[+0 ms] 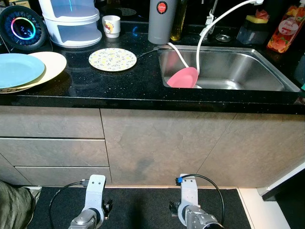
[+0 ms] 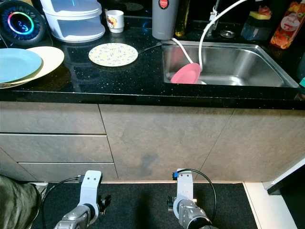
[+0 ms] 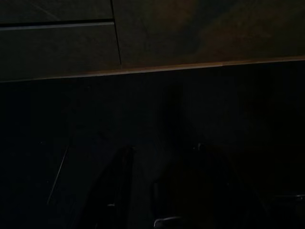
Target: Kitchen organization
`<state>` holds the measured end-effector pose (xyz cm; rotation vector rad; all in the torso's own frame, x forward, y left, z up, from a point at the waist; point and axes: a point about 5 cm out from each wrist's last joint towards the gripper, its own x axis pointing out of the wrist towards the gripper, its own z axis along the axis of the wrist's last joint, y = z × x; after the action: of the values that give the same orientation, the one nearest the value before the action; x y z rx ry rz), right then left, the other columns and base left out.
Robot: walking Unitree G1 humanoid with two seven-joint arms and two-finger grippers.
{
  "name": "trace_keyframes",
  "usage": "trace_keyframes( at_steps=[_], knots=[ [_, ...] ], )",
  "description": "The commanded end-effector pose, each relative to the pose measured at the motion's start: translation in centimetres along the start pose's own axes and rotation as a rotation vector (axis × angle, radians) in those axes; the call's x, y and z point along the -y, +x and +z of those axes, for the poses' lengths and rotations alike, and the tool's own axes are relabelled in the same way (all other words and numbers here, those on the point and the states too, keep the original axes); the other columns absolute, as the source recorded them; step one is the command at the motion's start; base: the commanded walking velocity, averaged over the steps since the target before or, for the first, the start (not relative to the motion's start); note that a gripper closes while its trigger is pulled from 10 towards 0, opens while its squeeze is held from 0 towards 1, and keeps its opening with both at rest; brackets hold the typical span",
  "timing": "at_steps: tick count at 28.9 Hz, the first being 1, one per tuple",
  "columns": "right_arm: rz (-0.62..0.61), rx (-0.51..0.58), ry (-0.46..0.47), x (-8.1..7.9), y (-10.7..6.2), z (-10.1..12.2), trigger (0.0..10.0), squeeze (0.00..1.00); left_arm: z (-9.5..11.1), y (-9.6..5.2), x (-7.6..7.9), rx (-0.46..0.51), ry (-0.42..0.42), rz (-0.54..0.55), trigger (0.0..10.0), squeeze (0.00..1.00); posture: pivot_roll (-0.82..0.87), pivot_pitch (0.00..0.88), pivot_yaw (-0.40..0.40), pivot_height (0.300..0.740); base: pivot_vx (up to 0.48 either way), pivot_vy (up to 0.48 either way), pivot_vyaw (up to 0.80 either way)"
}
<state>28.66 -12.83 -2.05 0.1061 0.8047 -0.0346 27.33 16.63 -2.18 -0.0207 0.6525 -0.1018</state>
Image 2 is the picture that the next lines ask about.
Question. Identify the pink plate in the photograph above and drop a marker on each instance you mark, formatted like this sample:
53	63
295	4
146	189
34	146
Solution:
187	75

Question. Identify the lemon print plate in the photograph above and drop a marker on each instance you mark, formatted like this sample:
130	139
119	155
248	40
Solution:
113	55

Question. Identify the black floor mat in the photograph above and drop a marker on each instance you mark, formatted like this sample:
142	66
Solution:
138	207

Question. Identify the grey stone-look cabinet door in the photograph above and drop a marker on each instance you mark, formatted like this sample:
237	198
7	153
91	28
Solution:
262	138
157	133

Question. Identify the person leg green trousers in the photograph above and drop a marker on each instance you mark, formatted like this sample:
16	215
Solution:
16	202

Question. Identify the thin white tube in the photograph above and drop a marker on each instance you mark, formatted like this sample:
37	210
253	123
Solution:
182	50

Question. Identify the cream plate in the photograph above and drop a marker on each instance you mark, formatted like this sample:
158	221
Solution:
53	58

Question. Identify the clear plastic utensil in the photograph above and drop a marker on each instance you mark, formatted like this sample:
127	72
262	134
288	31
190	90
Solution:
150	47

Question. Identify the stainless steel sink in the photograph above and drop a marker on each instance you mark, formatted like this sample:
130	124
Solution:
243	62

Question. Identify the light blue plate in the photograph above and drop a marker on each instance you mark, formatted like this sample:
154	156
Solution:
19	66

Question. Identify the white stacked plastic container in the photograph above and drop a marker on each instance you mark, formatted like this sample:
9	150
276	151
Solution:
74	31

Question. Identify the teal plastic object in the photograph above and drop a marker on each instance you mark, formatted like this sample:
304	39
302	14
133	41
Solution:
302	82

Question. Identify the round metal sink cap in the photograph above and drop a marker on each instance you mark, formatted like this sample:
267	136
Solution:
227	34

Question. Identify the grey thermos red logo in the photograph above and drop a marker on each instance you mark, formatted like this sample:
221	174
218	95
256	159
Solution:
165	24

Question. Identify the white printed cup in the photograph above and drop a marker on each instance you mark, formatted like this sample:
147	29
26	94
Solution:
115	22

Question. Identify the olive oil glass bottle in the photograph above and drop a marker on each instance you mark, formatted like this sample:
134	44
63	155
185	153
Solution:
184	21

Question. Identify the chrome faucet pipe white tag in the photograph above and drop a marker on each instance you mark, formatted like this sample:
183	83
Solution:
212	18

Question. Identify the dark translucent sponge holder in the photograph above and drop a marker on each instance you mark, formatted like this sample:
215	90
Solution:
256	31

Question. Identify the grey round lid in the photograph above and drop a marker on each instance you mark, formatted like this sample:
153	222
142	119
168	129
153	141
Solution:
133	6

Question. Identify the yellow sponge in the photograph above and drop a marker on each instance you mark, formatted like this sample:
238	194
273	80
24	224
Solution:
256	15

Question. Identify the red scrub pad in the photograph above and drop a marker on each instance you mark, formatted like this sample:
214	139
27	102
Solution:
264	9

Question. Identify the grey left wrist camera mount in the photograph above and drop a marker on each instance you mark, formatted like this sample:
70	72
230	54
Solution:
90	188

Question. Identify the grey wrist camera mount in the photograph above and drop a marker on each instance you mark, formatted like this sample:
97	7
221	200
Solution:
90	188
184	186

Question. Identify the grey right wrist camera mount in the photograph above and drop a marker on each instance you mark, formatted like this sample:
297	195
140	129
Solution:
184	186

